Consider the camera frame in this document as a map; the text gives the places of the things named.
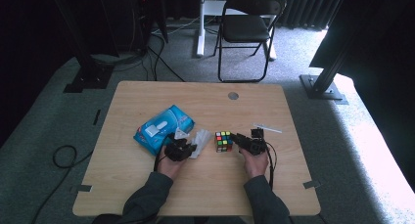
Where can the grey round table cap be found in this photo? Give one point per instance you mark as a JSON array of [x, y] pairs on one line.
[[233, 96]]

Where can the black metal stand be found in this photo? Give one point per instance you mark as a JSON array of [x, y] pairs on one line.
[[88, 77], [321, 85]]

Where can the black folding chair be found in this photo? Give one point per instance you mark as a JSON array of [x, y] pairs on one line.
[[244, 28]]

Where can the person's right hand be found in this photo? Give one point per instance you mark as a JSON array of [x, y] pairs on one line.
[[256, 167]]

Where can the person's left hand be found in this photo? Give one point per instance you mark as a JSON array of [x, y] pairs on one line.
[[171, 168]]

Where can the blue wet wipe pack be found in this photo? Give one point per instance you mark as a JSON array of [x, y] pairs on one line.
[[153, 129]]

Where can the multicoloured puzzle cube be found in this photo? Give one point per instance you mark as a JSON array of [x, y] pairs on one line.
[[223, 142]]

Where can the grey tape piece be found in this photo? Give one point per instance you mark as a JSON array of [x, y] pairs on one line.
[[311, 184], [84, 188]]

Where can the white wet wipe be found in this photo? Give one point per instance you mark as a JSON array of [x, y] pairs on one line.
[[202, 141]]

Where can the dark equipment rack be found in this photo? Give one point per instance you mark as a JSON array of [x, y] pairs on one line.
[[143, 15]]

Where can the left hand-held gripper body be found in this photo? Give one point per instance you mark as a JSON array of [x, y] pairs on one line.
[[176, 150]]

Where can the dark pleated curtain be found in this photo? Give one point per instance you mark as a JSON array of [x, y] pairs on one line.
[[303, 8]]

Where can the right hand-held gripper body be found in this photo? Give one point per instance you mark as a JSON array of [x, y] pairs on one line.
[[256, 145]]

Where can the white desk frame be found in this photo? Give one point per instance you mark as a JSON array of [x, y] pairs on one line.
[[200, 38]]

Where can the dark cloth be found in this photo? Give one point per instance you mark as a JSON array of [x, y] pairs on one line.
[[375, 28]]

